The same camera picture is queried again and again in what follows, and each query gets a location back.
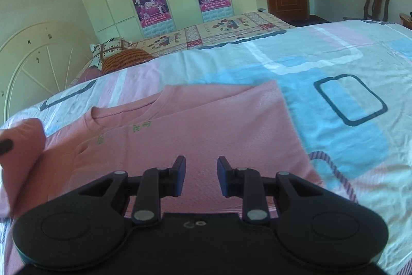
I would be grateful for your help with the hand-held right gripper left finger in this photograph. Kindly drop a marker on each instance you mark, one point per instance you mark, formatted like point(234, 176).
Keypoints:
point(180, 176)

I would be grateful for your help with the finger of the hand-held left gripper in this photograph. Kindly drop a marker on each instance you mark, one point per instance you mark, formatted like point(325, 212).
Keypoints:
point(5, 146)

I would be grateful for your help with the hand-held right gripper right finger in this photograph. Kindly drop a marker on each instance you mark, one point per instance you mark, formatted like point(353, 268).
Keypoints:
point(222, 176)

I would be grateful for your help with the pink shirt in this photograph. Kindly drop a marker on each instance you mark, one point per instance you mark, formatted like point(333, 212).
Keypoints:
point(193, 130)

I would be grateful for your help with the cream round headboard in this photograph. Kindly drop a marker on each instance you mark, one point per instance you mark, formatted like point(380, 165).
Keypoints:
point(38, 59)

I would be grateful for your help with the mauve pillow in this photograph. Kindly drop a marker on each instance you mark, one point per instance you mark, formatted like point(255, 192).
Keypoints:
point(88, 74)

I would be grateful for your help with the pastel patterned bedsheet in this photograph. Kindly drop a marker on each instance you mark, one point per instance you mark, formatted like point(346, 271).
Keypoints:
point(338, 146)

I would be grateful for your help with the orange knitted cloth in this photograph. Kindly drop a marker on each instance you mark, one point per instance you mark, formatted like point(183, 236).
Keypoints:
point(125, 59)

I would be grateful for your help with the patterned pillow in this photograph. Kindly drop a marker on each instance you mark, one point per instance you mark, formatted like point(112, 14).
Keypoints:
point(109, 48)

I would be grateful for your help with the floral patchwork quilt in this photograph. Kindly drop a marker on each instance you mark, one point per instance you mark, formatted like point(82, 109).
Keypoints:
point(212, 28)

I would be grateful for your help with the wooden chair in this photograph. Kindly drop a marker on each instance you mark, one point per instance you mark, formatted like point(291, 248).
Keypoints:
point(376, 1)

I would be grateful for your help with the wooden furniture piece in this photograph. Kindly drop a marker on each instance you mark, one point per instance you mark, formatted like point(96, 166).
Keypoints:
point(406, 20)

